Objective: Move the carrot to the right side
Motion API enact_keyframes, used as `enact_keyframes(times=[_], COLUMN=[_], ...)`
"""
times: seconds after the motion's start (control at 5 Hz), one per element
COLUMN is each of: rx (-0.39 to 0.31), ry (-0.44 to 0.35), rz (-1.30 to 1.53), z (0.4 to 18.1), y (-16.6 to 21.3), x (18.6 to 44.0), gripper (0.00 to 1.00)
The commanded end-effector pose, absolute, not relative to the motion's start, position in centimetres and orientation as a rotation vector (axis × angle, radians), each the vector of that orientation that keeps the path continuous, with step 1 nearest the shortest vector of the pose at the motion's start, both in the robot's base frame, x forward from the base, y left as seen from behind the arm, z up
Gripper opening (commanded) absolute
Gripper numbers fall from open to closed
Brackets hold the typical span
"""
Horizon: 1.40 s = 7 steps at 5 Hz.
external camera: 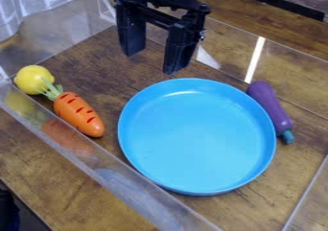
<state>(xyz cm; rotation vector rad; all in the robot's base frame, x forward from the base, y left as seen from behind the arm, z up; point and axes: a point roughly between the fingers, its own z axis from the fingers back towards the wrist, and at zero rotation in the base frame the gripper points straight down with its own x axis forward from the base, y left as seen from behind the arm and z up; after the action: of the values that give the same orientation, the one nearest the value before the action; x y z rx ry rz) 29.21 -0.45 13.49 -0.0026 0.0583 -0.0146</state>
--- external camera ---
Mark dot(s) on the white patterned curtain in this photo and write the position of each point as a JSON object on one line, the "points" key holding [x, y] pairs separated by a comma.
{"points": [[38, 1]]}

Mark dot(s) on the clear acrylic barrier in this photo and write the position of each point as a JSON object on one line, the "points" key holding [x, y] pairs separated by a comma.
{"points": [[96, 193]]}

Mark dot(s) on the orange toy carrot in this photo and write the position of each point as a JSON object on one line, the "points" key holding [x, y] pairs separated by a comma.
{"points": [[73, 109]]}

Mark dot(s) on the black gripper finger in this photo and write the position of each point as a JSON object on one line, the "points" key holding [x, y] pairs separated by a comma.
{"points": [[185, 33], [132, 27]]}

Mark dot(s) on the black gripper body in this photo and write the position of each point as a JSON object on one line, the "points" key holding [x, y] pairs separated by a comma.
{"points": [[164, 20]]}

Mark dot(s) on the blue round plate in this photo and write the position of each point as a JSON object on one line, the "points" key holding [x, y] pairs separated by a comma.
{"points": [[198, 136]]}

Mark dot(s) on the yellow toy lemon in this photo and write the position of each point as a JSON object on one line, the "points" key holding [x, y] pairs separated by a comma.
{"points": [[30, 79]]}

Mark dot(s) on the purple toy eggplant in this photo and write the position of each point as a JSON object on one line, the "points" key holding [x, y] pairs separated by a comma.
{"points": [[263, 93]]}

